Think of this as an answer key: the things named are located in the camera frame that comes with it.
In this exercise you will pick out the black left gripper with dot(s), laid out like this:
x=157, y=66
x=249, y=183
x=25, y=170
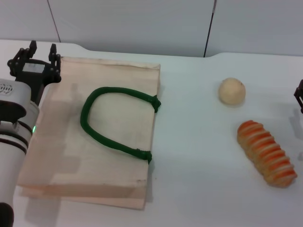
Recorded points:
x=35, y=75

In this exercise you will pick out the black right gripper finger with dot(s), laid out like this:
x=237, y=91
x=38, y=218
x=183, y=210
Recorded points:
x=301, y=97

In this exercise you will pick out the orange striped long bread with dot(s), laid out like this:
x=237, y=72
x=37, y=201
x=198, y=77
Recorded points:
x=267, y=153

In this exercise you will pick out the round pale egg yolk pastry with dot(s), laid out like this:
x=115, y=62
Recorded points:
x=232, y=92

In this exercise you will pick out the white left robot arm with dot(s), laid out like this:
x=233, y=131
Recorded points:
x=11, y=153

